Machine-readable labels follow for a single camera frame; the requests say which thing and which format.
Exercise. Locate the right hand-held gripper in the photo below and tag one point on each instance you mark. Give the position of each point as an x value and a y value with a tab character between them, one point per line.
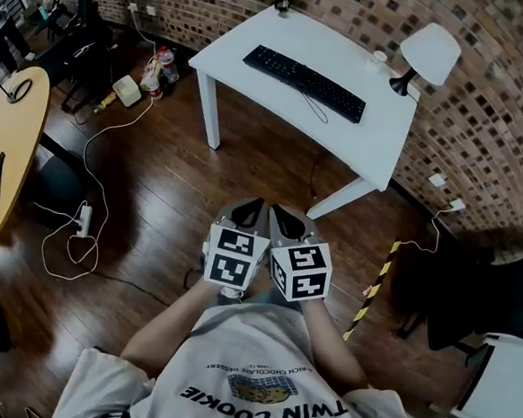
302	270

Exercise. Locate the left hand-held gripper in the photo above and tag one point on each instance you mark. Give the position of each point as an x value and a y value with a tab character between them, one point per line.
234	264

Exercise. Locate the black computer keyboard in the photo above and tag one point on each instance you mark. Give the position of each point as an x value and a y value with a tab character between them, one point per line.
299	76

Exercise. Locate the person's right forearm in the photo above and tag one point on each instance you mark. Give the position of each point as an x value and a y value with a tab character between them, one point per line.
332	340

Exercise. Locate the person's left forearm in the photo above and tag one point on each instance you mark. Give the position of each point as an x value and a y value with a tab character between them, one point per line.
166	327

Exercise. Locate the person's dark shorts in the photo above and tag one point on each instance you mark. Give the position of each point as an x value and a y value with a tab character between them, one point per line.
277	300

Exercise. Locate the person's white left shoe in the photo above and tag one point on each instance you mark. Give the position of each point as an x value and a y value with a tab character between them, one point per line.
231	293

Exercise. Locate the yellow black hazard tape strip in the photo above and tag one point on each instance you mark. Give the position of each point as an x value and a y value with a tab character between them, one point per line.
375	284

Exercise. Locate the white table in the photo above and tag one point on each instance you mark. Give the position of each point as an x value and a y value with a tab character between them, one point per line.
261	100

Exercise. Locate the person's white printed t-shirt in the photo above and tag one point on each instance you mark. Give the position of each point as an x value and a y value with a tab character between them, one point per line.
250	356

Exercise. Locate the white power strip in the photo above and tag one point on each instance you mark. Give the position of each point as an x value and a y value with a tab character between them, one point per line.
84	221

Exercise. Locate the red label bottle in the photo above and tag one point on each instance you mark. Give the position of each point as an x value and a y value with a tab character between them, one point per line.
152	89

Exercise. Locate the clear bottle with red cap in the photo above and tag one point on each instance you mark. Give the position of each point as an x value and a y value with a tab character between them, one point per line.
168	65

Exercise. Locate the white plastic box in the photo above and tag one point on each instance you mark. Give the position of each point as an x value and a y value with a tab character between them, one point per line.
126	90

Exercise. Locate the yellow bottle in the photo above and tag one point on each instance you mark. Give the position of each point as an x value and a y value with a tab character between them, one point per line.
105	101

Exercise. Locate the white paper cup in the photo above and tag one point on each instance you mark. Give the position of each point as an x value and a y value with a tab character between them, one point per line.
378	60

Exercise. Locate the white shade table lamp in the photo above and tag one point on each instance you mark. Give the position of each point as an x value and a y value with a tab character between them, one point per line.
431	52

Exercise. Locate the black chair with white logo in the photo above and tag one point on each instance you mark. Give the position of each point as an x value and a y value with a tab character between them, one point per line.
75	58

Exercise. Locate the round wooden table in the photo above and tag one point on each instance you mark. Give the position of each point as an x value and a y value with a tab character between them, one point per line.
10	139

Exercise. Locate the white cabinet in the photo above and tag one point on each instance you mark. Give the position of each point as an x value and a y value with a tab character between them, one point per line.
504	385

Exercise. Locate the white wall outlet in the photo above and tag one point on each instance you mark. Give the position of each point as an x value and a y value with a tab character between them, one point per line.
150	11
437	180
457	205
133	7

